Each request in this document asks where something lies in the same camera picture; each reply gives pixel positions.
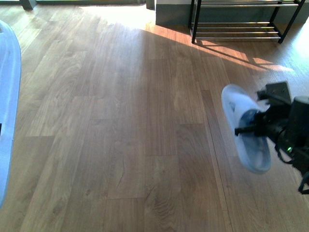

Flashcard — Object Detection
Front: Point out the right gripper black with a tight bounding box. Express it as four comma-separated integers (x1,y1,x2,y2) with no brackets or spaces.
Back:
234,81,294,145

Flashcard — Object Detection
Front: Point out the light blue slipper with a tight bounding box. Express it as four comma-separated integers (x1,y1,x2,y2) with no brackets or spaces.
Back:
221,84,271,174
0,21,21,205

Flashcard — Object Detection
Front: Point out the black metal shoe rack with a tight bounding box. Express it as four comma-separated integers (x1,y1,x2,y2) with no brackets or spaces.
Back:
188,0,305,44

